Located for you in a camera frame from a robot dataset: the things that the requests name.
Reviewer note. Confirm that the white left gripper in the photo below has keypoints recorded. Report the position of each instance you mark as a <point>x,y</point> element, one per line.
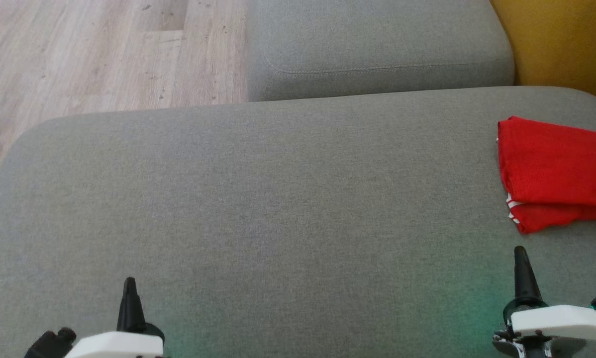
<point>119,345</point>

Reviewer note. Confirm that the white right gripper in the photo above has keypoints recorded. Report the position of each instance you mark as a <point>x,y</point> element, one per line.
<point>556,323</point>

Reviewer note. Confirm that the red and white jersey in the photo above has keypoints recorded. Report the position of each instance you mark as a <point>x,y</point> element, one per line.
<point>556,164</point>

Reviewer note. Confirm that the large grey sofa seat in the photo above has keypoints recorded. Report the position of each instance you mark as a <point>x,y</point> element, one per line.
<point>278,223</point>

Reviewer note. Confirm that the yellow cushion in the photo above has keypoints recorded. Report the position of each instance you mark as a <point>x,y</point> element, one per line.
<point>561,40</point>

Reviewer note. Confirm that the grey sofa cushion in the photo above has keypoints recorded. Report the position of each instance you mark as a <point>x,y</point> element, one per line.
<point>377,44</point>

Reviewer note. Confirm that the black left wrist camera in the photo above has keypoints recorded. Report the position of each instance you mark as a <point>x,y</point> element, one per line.
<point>49,345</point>

